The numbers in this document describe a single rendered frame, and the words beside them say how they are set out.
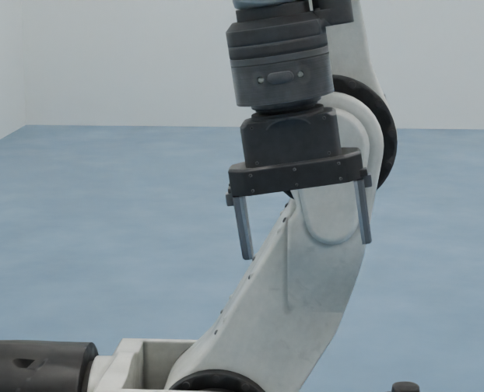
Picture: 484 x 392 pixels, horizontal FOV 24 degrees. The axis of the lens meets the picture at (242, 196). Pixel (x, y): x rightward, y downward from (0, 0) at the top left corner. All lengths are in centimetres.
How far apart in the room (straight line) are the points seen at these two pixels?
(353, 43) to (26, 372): 52
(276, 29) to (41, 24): 465
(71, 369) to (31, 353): 6
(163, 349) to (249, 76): 53
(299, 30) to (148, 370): 59
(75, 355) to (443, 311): 147
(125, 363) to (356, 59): 44
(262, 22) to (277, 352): 43
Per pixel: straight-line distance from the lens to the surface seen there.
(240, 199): 101
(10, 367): 133
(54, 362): 132
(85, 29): 554
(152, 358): 142
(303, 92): 97
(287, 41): 97
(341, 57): 119
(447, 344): 245
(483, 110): 552
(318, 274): 121
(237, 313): 125
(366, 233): 102
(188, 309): 264
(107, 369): 132
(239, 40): 98
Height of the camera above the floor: 80
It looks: 12 degrees down
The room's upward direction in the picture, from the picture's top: straight up
